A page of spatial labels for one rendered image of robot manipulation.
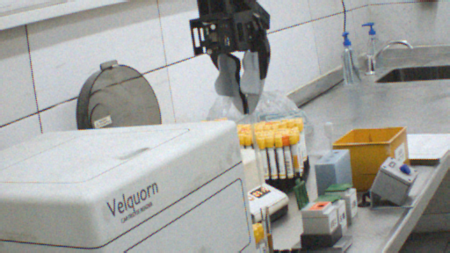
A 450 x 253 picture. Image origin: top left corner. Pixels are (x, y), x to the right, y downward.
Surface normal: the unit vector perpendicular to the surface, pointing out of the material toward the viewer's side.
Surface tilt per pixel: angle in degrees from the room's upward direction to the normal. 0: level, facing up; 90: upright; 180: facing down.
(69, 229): 89
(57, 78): 90
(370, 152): 90
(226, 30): 90
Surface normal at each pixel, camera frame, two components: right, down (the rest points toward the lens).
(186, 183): 0.89, -0.07
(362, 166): -0.48, 0.23
